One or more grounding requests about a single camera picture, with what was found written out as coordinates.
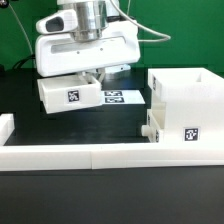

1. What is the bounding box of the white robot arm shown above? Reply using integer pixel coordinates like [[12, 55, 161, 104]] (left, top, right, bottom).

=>
[[35, 0, 140, 77]]

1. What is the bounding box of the white front drawer box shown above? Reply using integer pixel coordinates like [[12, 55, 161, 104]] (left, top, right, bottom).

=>
[[141, 103, 166, 143]]

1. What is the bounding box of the white left fence block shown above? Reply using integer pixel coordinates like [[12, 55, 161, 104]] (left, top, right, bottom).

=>
[[0, 114, 15, 146]]

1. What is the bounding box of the white drawer cabinet frame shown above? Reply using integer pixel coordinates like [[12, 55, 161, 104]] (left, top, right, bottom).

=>
[[148, 68, 224, 143]]

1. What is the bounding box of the white front fence bar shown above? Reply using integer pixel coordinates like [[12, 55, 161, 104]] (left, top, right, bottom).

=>
[[0, 143, 224, 171]]

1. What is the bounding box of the black cable bundle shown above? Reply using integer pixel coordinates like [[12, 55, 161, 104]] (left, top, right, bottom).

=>
[[11, 55, 37, 70]]

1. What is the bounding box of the thin white cable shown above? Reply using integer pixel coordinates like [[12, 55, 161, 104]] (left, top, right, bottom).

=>
[[7, 2, 37, 58]]

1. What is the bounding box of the white drawer box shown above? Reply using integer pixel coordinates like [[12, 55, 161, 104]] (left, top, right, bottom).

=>
[[141, 103, 166, 143], [37, 75, 101, 114]]

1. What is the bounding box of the white fiducial marker sheet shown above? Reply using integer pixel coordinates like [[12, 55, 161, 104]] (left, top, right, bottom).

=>
[[101, 90, 145, 105]]

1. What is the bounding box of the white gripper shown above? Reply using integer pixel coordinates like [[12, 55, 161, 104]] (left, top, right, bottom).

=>
[[36, 23, 140, 84]]

